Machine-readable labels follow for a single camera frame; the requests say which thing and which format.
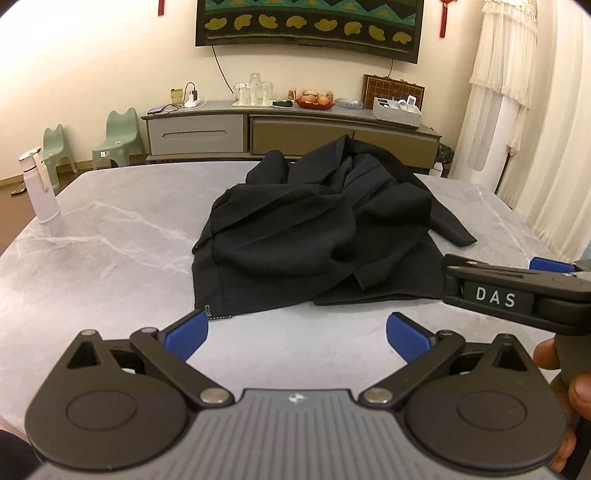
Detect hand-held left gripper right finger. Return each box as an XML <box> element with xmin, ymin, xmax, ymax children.
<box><xmin>359</xmin><ymin>312</ymin><xmax>533</xmax><ymax>409</ymax></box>

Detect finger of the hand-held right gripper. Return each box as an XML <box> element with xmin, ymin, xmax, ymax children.
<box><xmin>529</xmin><ymin>256</ymin><xmax>591</xmax><ymax>278</ymax></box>

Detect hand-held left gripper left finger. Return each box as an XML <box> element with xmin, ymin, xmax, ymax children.
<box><xmin>66</xmin><ymin>309</ymin><xmax>234</xmax><ymax>409</ymax></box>

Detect black jacket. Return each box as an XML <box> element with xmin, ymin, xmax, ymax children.
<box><xmin>191</xmin><ymin>134</ymin><xmax>478</xmax><ymax>320</ymax></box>

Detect person's right hand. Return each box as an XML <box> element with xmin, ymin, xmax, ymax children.
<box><xmin>532</xmin><ymin>339</ymin><xmax>591</xmax><ymax>473</ymax></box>

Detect cream curtain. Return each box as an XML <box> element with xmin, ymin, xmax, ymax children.
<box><xmin>507</xmin><ymin>0</ymin><xmax>591</xmax><ymax>265</ymax></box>

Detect white standing air conditioner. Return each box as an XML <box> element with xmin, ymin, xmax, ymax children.
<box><xmin>465</xmin><ymin>85</ymin><xmax>521</xmax><ymax>195</ymax></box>

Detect black bag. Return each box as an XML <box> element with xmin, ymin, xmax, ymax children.
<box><xmin>433</xmin><ymin>143</ymin><xmax>456</xmax><ymax>179</ymax></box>

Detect grey and tan sideboard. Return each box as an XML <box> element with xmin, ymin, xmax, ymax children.
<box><xmin>141</xmin><ymin>99</ymin><xmax>443</xmax><ymax>169</ymax></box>

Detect white thermos bottle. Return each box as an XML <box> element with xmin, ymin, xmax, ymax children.
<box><xmin>18</xmin><ymin>146</ymin><xmax>61</xmax><ymax>225</ymax></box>

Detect white storage basket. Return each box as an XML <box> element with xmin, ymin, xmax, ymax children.
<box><xmin>372</xmin><ymin>95</ymin><xmax>424</xmax><ymax>128</ymax></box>

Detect green child chair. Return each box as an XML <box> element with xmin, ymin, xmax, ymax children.
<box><xmin>41</xmin><ymin>124</ymin><xmax>79</xmax><ymax>191</ymax></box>
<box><xmin>91</xmin><ymin>107</ymin><xmax>147</xmax><ymax>171</ymax></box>

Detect white lace cloth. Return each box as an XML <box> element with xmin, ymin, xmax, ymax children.
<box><xmin>468</xmin><ymin>0</ymin><xmax>539</xmax><ymax>110</ymax></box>

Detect wooden framed board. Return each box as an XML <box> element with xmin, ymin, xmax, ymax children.
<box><xmin>361</xmin><ymin>74</ymin><xmax>424</xmax><ymax>112</ymax></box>

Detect red fruit bowl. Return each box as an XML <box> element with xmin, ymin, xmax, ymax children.
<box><xmin>295</xmin><ymin>90</ymin><xmax>336</xmax><ymax>111</ymax></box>

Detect black wall cable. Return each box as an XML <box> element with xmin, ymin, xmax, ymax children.
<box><xmin>211</xmin><ymin>45</ymin><xmax>234</xmax><ymax>94</ymax></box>

